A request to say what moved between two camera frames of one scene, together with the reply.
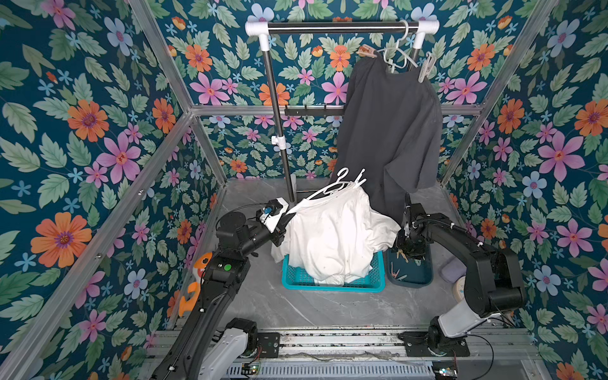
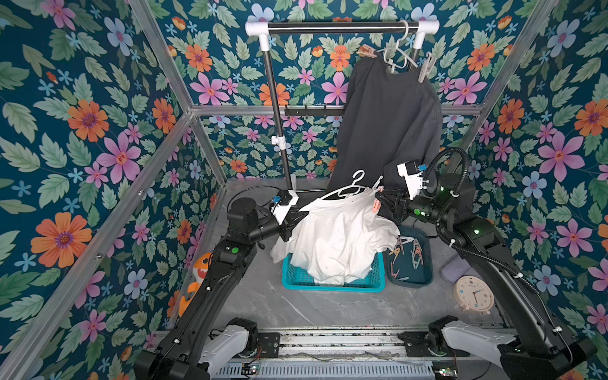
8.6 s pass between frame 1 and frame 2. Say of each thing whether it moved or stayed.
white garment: stayed
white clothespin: stayed
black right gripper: moved
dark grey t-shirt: stayed
